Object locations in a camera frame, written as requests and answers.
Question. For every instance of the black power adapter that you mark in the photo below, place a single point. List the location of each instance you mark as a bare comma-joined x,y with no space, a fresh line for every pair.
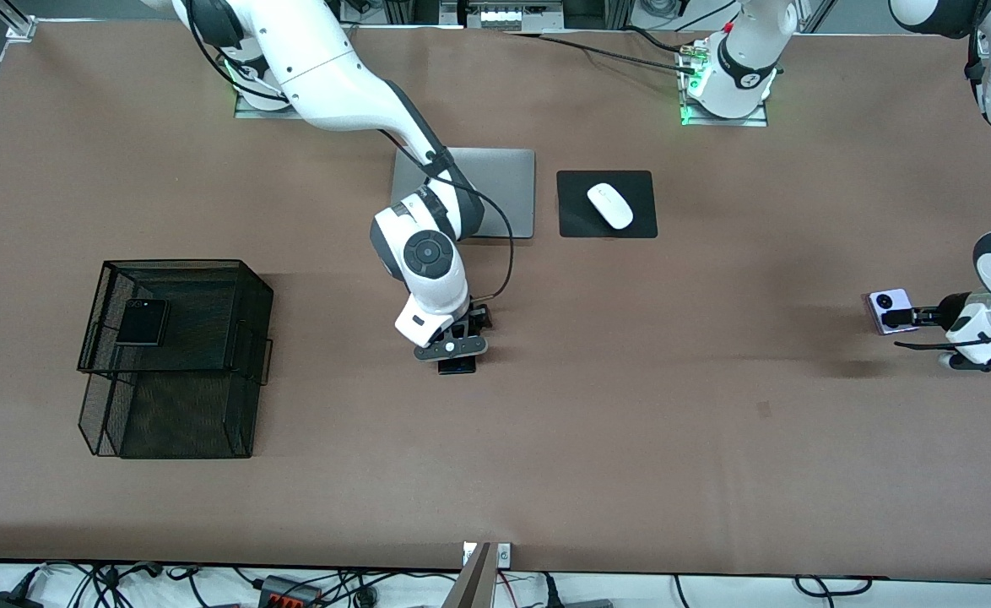
6,601

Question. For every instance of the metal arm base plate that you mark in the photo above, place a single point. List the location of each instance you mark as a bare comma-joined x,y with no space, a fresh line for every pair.
251,114
749,121

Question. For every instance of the black mesh two-tier tray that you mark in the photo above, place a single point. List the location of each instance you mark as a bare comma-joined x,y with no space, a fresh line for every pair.
251,312

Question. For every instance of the small metal bracket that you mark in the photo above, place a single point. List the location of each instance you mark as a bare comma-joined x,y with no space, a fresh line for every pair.
504,555
469,555

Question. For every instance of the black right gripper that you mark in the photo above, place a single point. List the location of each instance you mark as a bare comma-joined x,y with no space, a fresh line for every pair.
477,318

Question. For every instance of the black square flip phone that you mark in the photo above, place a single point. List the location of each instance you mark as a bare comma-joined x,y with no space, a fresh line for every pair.
143,325

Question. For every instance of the black power strip red switches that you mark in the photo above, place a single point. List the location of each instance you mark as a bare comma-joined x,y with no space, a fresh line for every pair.
289,595

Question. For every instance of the white power strip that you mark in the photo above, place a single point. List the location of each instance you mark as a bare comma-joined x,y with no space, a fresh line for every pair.
504,17

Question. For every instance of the grey brown post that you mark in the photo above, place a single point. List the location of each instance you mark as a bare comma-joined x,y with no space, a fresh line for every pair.
474,587

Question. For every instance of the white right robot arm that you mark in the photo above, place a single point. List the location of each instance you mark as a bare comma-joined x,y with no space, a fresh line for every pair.
335,76

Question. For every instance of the aluminium frame profile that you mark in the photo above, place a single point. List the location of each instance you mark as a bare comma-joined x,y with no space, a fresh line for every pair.
18,28

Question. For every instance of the silver closed laptop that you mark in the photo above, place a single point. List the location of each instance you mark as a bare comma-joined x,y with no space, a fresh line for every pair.
508,194

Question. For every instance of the white computer mouse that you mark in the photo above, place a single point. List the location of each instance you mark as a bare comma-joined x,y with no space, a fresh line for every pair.
610,205

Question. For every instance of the black mouse pad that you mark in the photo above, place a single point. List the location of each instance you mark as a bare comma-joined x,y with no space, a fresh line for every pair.
576,215

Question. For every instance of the lilac flip phone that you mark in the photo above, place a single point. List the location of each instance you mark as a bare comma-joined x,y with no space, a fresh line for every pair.
871,308

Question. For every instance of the black long phone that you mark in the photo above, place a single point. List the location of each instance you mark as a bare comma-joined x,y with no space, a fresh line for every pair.
457,367

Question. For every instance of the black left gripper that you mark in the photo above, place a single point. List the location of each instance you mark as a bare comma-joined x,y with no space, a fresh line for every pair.
954,309

